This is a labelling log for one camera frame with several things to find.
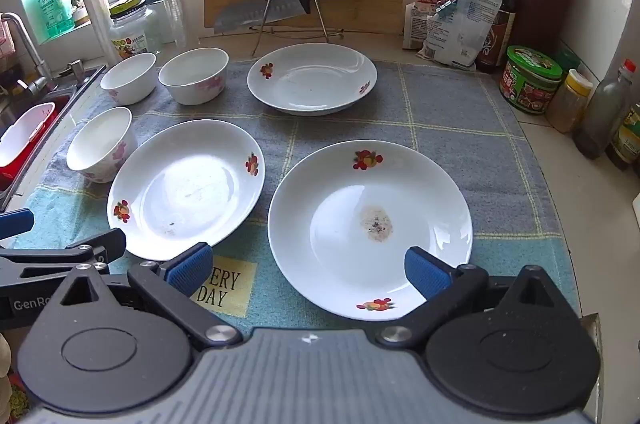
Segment white plate fruit print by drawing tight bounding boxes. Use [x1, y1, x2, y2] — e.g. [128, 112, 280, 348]
[267, 140, 473, 322]
[247, 44, 378, 117]

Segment dark red knife block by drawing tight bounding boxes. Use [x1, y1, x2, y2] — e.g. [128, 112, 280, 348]
[510, 0, 576, 54]

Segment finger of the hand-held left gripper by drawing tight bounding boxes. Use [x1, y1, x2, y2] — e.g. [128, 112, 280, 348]
[0, 228, 127, 289]
[0, 209, 35, 241]

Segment steel kitchen knife black handle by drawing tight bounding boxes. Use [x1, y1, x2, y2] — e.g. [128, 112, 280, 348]
[215, 0, 377, 33]

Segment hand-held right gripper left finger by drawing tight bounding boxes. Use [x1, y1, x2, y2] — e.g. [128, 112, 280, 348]
[60, 243, 246, 351]

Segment glass jar green lid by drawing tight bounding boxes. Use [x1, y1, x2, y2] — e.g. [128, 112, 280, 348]
[109, 0, 163, 57]

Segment yellow lid spice jar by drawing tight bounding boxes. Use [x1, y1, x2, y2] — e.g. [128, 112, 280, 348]
[545, 68, 593, 133]

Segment steel faucet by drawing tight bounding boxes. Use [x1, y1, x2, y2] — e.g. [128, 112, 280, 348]
[0, 12, 53, 84]

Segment grey teal checked towel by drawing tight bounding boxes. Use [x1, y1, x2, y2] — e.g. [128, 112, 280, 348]
[10, 58, 581, 340]

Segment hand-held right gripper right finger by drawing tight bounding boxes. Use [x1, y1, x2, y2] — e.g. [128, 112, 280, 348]
[375, 247, 558, 350]

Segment grey bottle red cap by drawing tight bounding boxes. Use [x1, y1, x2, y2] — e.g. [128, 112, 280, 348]
[573, 60, 637, 159]

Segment dark bottle yellow label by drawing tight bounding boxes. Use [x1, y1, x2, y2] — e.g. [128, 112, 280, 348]
[605, 104, 640, 172]

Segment person's left hand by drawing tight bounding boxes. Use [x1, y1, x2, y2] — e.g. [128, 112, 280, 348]
[0, 334, 13, 410]

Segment plastic wrap roll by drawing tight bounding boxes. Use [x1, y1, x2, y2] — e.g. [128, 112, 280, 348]
[76, 0, 118, 64]

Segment steel sink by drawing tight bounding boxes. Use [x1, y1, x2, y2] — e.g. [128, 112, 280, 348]
[0, 64, 108, 212]

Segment white blue printed packet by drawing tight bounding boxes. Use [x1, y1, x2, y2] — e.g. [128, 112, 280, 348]
[417, 0, 503, 69]

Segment green lid sauce jar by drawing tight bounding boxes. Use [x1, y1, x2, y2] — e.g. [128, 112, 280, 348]
[500, 46, 563, 115]

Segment dark sauce bottle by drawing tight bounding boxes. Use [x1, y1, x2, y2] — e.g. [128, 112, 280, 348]
[475, 0, 517, 73]

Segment white bowl pink flowers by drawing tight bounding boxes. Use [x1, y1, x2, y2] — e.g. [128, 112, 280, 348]
[158, 48, 230, 106]
[100, 52, 158, 106]
[66, 107, 138, 183]

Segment white bowls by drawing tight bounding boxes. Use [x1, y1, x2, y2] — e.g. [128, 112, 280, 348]
[106, 120, 266, 262]

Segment red basin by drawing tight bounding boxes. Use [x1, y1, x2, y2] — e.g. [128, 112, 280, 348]
[0, 96, 71, 182]

